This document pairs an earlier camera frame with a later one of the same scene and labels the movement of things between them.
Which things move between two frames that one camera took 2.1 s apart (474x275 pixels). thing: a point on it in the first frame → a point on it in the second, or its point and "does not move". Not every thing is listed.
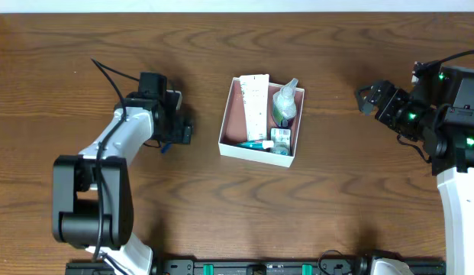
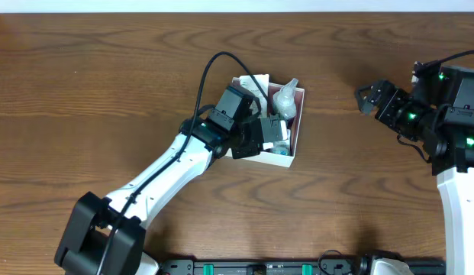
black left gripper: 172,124 → 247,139
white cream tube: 255,95 does not move
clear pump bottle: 284,105 does not move
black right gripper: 385,100 does not move
